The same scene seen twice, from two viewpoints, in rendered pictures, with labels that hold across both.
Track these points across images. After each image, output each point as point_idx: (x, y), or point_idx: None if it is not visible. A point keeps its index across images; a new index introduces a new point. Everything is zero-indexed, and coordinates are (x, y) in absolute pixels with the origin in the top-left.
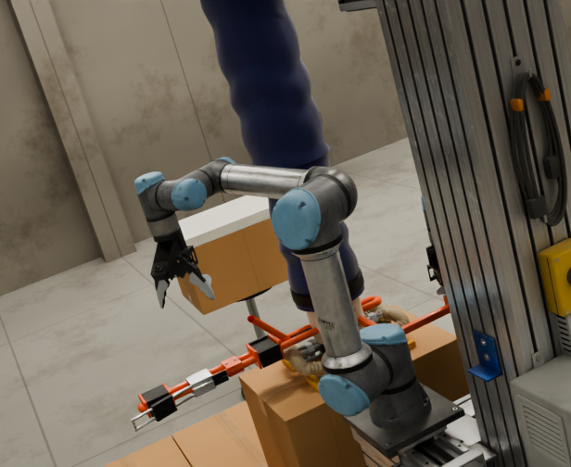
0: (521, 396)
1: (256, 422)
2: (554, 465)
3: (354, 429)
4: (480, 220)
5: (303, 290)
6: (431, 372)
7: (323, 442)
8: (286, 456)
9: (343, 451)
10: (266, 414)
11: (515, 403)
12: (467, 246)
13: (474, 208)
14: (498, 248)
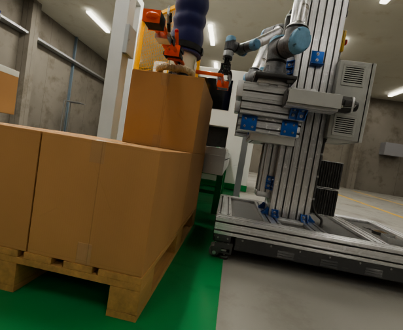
0: (346, 63)
1: (136, 98)
2: (352, 88)
3: (265, 75)
4: (340, 6)
5: (190, 38)
6: (210, 107)
7: (203, 103)
8: (180, 107)
9: (202, 114)
10: (168, 84)
11: (340, 67)
12: (326, 16)
13: (338, 2)
14: (345, 16)
